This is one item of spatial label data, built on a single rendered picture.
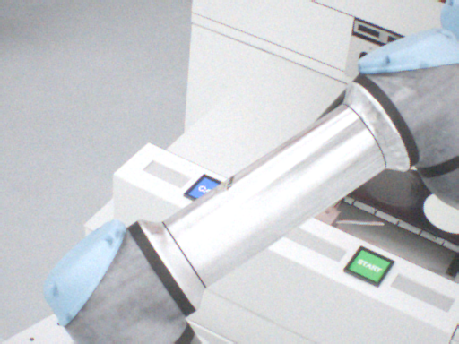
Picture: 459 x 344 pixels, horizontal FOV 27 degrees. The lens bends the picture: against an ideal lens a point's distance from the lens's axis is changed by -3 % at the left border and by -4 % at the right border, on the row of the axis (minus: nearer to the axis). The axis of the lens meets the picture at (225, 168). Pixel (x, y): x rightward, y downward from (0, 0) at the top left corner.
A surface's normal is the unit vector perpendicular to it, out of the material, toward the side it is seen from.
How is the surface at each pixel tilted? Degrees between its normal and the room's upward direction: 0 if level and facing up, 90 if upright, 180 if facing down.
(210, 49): 90
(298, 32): 90
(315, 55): 90
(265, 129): 0
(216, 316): 90
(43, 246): 0
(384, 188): 0
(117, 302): 52
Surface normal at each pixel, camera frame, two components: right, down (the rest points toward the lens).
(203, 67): -0.52, 0.52
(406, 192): 0.07, -0.77
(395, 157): -0.27, 0.80
